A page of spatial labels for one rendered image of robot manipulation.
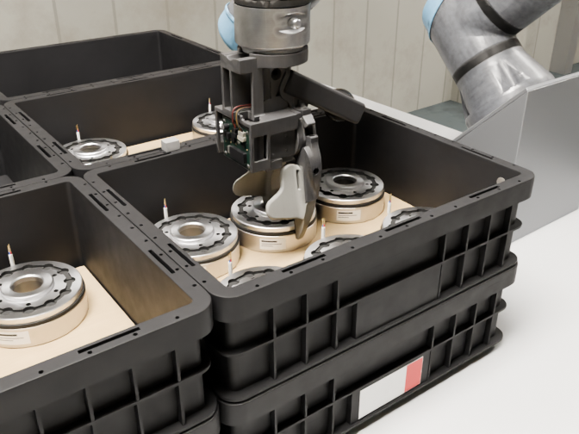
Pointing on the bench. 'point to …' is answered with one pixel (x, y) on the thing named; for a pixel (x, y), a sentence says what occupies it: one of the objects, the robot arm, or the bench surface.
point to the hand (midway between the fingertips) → (289, 217)
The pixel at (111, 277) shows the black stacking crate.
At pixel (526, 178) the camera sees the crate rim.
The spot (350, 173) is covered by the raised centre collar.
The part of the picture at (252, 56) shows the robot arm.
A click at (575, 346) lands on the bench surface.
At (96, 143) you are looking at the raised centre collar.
